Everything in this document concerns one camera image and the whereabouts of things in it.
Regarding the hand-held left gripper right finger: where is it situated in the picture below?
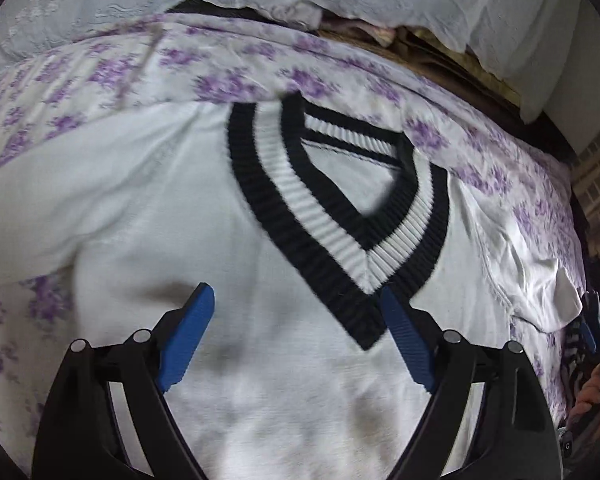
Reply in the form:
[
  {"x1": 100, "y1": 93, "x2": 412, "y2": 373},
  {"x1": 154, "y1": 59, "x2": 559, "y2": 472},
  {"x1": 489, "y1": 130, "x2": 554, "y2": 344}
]
[{"x1": 380, "y1": 285, "x2": 564, "y2": 480}]

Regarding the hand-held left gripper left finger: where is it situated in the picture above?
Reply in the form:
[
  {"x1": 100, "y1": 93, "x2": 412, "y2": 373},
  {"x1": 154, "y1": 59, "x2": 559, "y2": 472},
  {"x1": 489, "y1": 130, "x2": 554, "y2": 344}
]
[{"x1": 31, "y1": 282, "x2": 216, "y2": 480}]

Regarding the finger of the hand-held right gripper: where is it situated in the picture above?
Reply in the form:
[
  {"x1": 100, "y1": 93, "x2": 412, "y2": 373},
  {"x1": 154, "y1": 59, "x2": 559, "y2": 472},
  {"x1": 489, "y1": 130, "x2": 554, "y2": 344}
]
[{"x1": 579, "y1": 290, "x2": 600, "y2": 361}]

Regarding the white sweater with black trim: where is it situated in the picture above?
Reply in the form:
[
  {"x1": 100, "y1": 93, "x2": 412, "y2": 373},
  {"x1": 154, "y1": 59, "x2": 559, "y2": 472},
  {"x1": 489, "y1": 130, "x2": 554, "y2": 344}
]
[{"x1": 0, "y1": 92, "x2": 589, "y2": 480}]

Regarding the person's right hand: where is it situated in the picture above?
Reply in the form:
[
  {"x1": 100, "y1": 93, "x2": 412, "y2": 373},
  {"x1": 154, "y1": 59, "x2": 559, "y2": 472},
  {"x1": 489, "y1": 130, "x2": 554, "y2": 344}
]
[{"x1": 572, "y1": 359, "x2": 600, "y2": 418}]

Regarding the brown woven mat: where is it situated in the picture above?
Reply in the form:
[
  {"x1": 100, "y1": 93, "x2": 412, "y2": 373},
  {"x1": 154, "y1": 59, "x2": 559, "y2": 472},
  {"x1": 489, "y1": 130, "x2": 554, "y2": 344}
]
[{"x1": 314, "y1": 24, "x2": 525, "y2": 111}]

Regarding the purple floral bedsheet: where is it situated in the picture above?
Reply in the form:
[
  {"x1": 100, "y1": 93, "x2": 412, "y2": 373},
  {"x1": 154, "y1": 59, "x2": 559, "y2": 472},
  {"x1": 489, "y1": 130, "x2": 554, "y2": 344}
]
[{"x1": 0, "y1": 12, "x2": 587, "y2": 480}]

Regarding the pink patterned quilt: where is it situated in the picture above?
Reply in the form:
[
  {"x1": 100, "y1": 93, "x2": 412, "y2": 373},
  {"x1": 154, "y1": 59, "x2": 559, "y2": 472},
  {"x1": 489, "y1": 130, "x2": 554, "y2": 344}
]
[{"x1": 365, "y1": 22, "x2": 398, "y2": 46}]

